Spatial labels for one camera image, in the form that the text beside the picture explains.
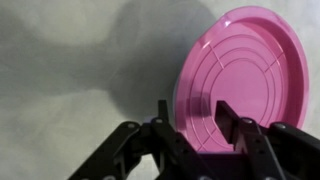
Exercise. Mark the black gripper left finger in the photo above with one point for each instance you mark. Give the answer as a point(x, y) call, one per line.
point(160, 143)

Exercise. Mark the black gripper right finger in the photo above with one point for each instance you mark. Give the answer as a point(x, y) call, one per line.
point(260, 143)

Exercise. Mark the pink plastic plate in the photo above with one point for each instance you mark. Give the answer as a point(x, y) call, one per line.
point(246, 80)

